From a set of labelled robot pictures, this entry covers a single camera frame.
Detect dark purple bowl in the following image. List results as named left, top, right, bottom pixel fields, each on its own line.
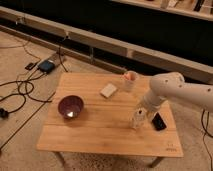
left=58, top=95, right=84, bottom=119

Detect blue black box device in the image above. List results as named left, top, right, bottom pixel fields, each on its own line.
left=38, top=60, right=55, bottom=73

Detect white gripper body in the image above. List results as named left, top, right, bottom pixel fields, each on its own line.
left=136, top=99, right=156, bottom=117

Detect black plug on floor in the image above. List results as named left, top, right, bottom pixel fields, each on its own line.
left=0, top=108, right=9, bottom=119

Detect long wooden shelf unit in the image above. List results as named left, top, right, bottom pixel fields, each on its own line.
left=0, top=0, right=213, bottom=84

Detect pink cup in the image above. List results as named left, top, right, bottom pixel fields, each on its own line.
left=123, top=71, right=138, bottom=92

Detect wooden table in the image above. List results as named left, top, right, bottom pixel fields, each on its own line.
left=37, top=73, right=183, bottom=160

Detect small black adapter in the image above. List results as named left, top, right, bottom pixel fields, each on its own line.
left=25, top=62, right=37, bottom=70

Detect black floor cables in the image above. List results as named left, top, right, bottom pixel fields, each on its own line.
left=0, top=36, right=69, bottom=151

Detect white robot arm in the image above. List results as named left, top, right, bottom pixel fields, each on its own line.
left=136, top=72, right=213, bottom=113

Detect beige rectangular block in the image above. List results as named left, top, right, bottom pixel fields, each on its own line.
left=100, top=83, right=117, bottom=98

